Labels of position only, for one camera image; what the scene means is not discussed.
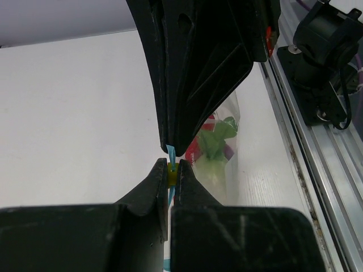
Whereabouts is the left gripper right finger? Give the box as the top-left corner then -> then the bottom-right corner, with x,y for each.
174,159 -> 222,207

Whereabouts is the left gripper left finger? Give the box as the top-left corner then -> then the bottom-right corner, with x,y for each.
116,158 -> 168,241

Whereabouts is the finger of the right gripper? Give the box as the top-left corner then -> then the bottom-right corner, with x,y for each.
127,1 -> 173,152

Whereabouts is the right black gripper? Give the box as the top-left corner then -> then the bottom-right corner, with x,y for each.
163,0 -> 281,153

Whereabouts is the white radish with leaves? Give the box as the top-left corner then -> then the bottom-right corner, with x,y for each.
193,116 -> 238,204

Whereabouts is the red chili pepper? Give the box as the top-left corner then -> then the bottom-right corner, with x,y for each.
185,113 -> 217,166

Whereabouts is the clear zip top bag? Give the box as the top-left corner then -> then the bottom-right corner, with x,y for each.
183,92 -> 240,204

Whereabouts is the purple onion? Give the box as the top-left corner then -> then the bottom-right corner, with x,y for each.
223,144 -> 234,161

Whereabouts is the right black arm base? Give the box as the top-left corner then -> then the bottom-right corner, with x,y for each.
277,1 -> 362,130

